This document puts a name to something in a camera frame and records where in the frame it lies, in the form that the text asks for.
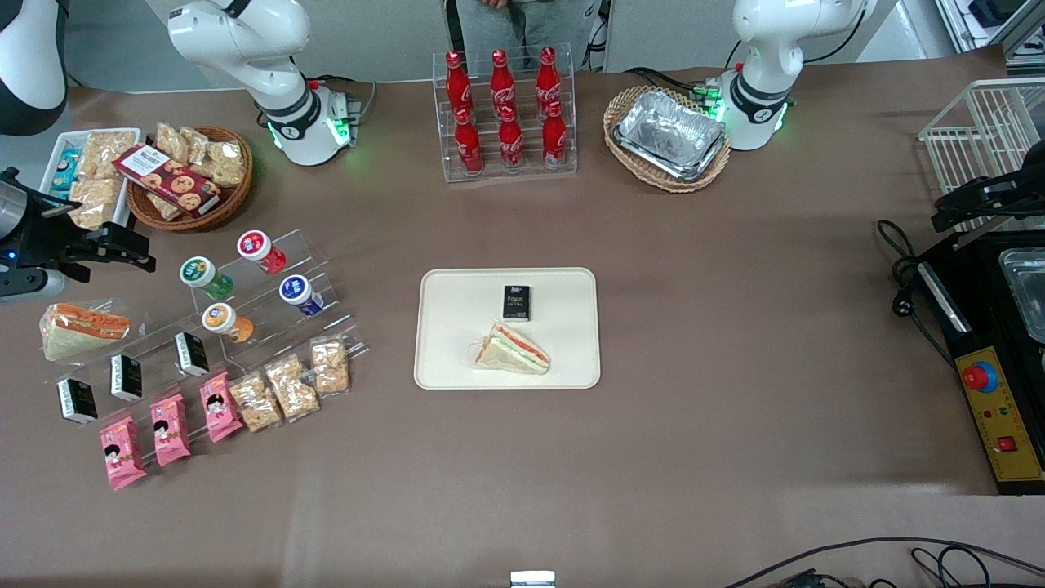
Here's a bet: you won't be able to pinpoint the clear acrylic stepped stand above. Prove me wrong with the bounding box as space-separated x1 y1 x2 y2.
189 229 371 425
38 297 246 491

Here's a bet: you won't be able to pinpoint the red cookie box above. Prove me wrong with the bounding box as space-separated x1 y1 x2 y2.
112 145 222 216

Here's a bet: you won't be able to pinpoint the peanut brittle pack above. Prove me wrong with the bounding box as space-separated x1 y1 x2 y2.
228 371 284 434
79 131 139 181
69 175 125 230
309 337 353 397
263 354 321 423

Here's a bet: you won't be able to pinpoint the red emergency stop button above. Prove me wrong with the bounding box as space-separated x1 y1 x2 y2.
961 360 1000 394

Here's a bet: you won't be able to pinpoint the orange gum bottle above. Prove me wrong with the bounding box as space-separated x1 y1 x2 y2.
202 302 255 345

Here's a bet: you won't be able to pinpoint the clear acrylic bottle rack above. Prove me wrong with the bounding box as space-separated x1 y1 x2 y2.
432 47 579 184

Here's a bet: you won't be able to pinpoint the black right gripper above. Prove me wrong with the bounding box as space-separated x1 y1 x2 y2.
0 167 157 283

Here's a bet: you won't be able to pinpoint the red cola bottle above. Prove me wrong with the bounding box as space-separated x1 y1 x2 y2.
536 47 563 115
490 49 518 119
540 100 569 169
497 105 525 169
445 51 475 123
454 106 485 176

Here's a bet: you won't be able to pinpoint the white wire rack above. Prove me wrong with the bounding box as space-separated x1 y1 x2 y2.
918 77 1045 239

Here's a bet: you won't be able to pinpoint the red gum bottle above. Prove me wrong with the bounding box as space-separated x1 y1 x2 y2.
236 229 289 276

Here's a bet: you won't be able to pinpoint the light wicker basket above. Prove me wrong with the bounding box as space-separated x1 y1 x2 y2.
603 85 732 194

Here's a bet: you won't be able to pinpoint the wrapped sandwich on tray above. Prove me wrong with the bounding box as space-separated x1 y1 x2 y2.
473 322 552 376

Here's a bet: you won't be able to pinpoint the clear bag of crackers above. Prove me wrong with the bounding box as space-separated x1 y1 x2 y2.
208 140 248 188
154 122 193 164
180 127 220 176

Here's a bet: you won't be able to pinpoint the stacked aluminium foil containers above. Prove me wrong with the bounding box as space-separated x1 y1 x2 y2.
613 90 728 181

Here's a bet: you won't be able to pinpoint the blue snack packet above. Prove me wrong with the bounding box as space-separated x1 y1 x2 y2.
50 147 82 194

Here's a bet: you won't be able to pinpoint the green gum bottle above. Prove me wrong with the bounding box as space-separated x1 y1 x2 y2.
179 256 235 301

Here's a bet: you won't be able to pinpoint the cream plastic serving tray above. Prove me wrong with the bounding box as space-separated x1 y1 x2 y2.
414 267 602 390

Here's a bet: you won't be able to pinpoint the pink cartoon snack packet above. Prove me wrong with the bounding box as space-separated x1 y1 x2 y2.
149 393 193 469
198 371 245 444
99 414 149 492

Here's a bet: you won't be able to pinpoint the person in grey trousers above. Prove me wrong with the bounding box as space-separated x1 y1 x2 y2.
452 0 607 73

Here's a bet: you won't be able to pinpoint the black and white small box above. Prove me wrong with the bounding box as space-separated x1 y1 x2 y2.
56 376 100 426
109 352 145 403
174 331 211 378

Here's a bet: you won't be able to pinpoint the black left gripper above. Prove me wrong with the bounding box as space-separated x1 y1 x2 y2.
932 140 1045 234

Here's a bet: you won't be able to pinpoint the plastic wrapped triangle sandwich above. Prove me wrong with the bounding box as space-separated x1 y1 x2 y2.
40 302 132 363

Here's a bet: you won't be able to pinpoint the black power cable with plug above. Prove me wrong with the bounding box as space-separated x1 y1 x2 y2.
877 218 958 370

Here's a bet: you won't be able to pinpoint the black sealing machine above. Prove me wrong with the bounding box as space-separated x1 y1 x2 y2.
916 220 1045 497

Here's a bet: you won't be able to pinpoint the dark brown wicker basket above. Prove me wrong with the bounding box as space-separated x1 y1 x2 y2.
126 125 254 234

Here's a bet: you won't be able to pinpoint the black arm base cable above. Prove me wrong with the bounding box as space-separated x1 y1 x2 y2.
624 66 721 97

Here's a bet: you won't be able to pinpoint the long black cable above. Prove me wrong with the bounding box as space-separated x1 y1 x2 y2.
725 537 1045 588

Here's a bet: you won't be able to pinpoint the blue gum bottle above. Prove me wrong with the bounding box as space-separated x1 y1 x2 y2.
278 274 326 319

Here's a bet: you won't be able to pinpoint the looped black cable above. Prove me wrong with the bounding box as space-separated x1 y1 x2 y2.
909 546 995 588

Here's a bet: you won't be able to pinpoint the clear plastic container lower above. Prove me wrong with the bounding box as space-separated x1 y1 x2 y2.
997 247 1045 345

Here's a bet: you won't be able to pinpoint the white rectangular snack tray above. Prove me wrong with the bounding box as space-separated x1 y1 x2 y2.
38 128 145 231

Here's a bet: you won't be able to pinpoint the metal frame shelf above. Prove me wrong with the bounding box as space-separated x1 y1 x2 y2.
935 0 1045 78

